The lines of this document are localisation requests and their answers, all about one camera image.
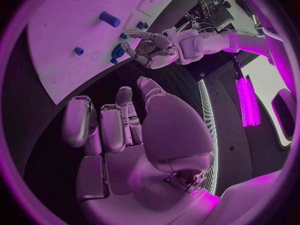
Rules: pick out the white task board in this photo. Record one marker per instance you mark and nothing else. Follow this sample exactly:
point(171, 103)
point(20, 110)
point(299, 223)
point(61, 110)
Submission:
point(77, 31)

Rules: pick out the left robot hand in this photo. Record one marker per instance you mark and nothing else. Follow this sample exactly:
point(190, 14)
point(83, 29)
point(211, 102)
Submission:
point(152, 50)

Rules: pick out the blue gear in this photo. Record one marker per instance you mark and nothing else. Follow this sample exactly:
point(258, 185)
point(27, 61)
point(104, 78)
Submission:
point(116, 52)

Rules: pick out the blue cylinder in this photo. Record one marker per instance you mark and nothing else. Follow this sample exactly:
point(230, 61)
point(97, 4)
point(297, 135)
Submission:
point(109, 19)

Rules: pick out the glowing light bar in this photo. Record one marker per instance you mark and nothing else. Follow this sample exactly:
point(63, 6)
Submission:
point(248, 103)

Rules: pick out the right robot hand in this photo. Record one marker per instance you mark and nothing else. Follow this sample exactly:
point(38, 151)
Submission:
point(164, 135)

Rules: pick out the blue plug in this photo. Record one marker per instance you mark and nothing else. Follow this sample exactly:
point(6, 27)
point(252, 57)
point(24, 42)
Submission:
point(142, 25)

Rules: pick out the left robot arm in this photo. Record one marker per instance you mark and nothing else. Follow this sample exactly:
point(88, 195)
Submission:
point(211, 41)

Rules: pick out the small blue peg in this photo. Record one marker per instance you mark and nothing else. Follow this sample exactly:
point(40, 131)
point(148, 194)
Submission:
point(123, 35)

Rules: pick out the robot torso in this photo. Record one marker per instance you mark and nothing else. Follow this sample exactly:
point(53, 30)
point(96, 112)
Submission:
point(234, 125)

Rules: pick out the workshop desk with equipment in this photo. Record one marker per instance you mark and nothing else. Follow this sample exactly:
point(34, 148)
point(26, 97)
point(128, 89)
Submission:
point(211, 5)

